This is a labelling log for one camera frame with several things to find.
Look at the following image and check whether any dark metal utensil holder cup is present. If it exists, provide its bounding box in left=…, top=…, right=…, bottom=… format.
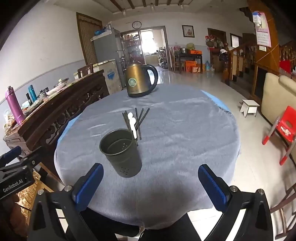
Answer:
left=99, top=128, right=142, bottom=178

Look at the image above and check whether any white ceramic spoon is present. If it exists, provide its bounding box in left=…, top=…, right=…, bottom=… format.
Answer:
left=129, top=117, right=137, bottom=140
left=127, top=112, right=133, bottom=125

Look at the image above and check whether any dark metal chopstick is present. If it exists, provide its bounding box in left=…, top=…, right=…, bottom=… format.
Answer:
left=138, top=108, right=150, bottom=126
left=136, top=108, right=144, bottom=130
left=124, top=111, right=138, bottom=146
left=122, top=112, right=131, bottom=131
left=135, top=108, right=142, bottom=140

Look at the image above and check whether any carved dark wooden sideboard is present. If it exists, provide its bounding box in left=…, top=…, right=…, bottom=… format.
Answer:
left=3, top=69, right=110, bottom=176

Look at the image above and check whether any grey table cloth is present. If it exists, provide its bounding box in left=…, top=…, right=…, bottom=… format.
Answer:
left=54, top=84, right=241, bottom=229

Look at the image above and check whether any teal thermos bottle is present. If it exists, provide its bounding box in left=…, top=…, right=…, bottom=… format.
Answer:
left=28, top=85, right=38, bottom=102

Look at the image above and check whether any purple thermos bottle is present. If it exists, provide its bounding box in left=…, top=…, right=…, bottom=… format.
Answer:
left=5, top=86, right=25, bottom=125

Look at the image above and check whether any small white wooden stool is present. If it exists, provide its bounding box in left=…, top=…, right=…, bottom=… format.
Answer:
left=240, top=99, right=259, bottom=117

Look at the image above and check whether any red plastic child chair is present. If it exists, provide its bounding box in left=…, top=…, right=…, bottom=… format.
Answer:
left=262, top=106, right=296, bottom=166

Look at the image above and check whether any cream leather sofa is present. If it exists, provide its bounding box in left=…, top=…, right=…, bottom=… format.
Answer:
left=261, top=73, right=296, bottom=123

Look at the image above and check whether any gold electric kettle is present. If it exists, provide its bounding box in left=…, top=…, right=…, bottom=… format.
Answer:
left=125, top=61, right=159, bottom=98

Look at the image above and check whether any white chest freezer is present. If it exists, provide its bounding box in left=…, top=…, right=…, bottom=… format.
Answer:
left=74, top=59, right=122, bottom=95

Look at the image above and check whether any wooden stair railing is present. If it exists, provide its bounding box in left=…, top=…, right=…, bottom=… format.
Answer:
left=219, top=41, right=256, bottom=83

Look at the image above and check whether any dark wooden side table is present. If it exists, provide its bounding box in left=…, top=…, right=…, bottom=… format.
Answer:
left=174, top=50, right=204, bottom=73

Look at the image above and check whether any grey refrigerator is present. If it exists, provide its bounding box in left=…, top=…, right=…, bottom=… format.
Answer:
left=91, top=28, right=125, bottom=87

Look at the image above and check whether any wall calendar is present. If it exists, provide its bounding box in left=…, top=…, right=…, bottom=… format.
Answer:
left=252, top=11, right=271, bottom=47

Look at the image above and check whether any framed wall picture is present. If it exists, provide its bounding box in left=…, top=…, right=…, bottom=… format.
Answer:
left=182, top=25, right=195, bottom=38

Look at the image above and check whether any round wall clock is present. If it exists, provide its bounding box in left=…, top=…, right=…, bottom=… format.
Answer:
left=132, top=21, right=142, bottom=29

